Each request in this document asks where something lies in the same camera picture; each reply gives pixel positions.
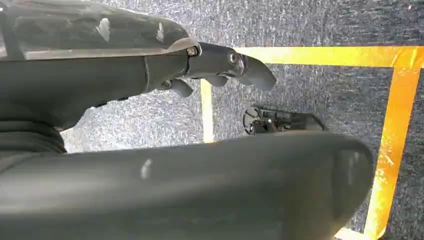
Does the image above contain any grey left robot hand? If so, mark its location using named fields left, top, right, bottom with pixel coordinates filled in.
left=0, top=0, right=375, bottom=240

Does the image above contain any ribbed grey left arm sleeve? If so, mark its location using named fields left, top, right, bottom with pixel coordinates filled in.
left=0, top=119, right=68, bottom=175

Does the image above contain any black metal part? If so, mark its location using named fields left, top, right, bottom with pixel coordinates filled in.
left=242, top=105, right=327, bottom=136

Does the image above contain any yellow tape square outline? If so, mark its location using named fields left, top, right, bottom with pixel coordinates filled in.
left=200, top=45, right=424, bottom=240

